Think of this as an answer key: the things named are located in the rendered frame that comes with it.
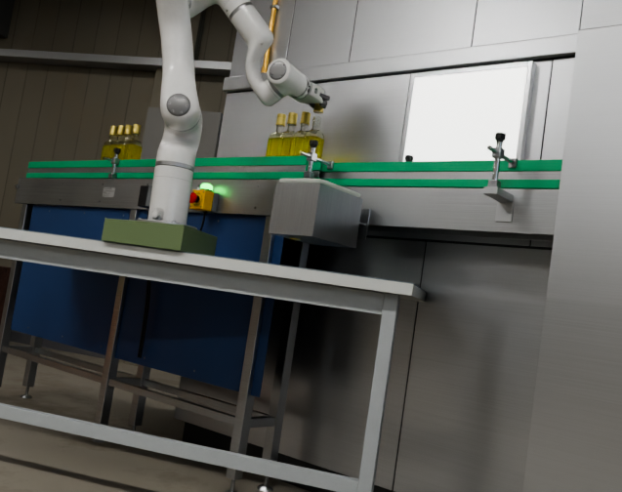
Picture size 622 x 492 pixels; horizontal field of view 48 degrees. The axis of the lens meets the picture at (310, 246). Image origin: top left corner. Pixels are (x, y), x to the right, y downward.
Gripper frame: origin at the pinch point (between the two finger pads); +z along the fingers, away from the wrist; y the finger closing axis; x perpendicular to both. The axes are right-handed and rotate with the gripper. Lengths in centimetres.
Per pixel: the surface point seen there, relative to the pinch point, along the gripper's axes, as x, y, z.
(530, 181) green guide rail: 28, -79, -22
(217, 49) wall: -117, 207, 229
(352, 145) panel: 12.1, -10.5, 11.4
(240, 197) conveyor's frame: 37.6, 19.4, -9.6
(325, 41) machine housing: -31.1, 10.3, 19.6
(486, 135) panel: 10, -61, -1
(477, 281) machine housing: 56, -63, 2
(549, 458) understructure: 97, -93, -44
